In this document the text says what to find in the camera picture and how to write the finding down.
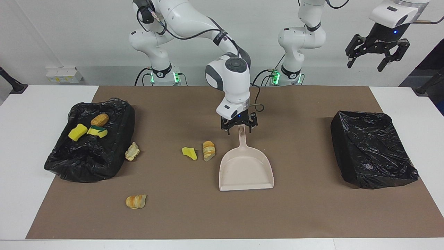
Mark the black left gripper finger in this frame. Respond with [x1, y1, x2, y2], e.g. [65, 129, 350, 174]
[345, 34, 369, 68]
[377, 39, 411, 73]

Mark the striped croissant piece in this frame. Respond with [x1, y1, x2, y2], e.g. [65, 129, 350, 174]
[125, 194, 148, 210]
[203, 141, 216, 163]

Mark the beige plastic dustpan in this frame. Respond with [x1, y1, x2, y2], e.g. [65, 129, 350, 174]
[219, 125, 274, 192]

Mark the yellow sponge piece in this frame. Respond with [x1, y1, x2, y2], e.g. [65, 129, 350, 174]
[68, 123, 88, 142]
[181, 147, 198, 161]
[86, 126, 108, 139]

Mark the brown bread roll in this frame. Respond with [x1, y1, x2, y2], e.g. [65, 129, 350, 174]
[91, 113, 110, 127]

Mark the black trash bag bin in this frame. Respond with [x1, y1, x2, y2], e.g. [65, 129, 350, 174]
[44, 98, 136, 183]
[330, 111, 419, 190]

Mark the brown table mat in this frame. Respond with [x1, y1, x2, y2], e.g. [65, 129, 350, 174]
[25, 86, 444, 240]

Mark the pale bread piece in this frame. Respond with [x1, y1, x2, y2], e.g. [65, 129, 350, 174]
[125, 142, 141, 161]

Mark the white power strip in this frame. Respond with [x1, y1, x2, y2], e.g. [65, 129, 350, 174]
[46, 67, 84, 84]

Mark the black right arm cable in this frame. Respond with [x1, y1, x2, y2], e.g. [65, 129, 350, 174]
[137, 5, 265, 112]

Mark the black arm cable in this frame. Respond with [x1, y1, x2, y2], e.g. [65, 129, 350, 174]
[137, 5, 265, 112]
[324, 0, 444, 24]

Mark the black base cable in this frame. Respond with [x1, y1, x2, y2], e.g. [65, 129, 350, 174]
[251, 69, 278, 86]
[134, 67, 153, 86]

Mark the black camera stand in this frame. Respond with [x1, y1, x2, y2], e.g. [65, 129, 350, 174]
[0, 66, 28, 95]
[412, 68, 444, 96]

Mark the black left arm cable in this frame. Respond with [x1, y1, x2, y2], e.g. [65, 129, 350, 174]
[324, 0, 444, 24]

